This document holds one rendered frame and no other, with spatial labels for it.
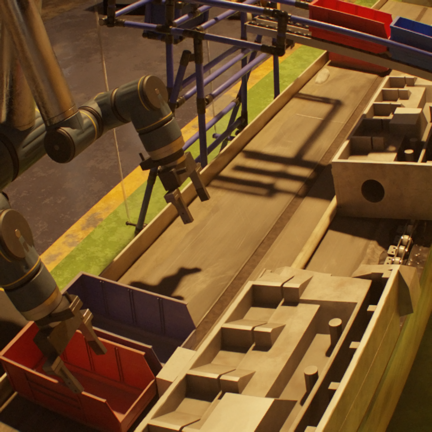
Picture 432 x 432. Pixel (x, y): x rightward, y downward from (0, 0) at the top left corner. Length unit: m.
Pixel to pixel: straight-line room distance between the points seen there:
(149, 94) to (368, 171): 0.74
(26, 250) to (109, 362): 0.44
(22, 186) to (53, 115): 2.47
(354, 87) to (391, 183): 1.25
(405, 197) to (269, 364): 0.92
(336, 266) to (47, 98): 0.96
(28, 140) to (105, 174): 2.03
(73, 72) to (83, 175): 1.98
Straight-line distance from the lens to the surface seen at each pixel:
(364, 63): 3.70
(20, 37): 1.89
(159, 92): 1.96
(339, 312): 1.68
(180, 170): 1.96
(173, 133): 1.96
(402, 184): 2.26
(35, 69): 1.89
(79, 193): 4.15
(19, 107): 2.29
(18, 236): 1.39
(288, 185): 2.54
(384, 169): 2.25
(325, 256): 2.18
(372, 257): 2.20
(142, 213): 3.06
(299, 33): 2.57
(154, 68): 5.97
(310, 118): 3.06
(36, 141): 2.36
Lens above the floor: 1.99
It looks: 31 degrees down
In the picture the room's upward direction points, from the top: 3 degrees counter-clockwise
